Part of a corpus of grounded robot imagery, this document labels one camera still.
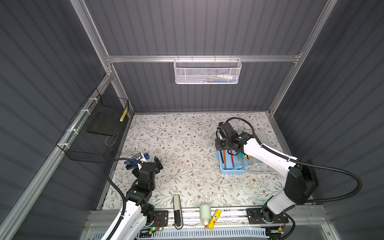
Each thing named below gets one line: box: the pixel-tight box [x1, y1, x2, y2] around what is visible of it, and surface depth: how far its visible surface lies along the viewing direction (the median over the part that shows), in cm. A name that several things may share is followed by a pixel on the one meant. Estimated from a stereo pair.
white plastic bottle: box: [199, 204, 212, 230], surface depth 71 cm
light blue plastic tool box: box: [215, 149, 248, 175], surface depth 90 cm
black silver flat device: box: [173, 194, 184, 230], surface depth 74 cm
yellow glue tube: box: [208, 209, 222, 230], surface depth 73 cm
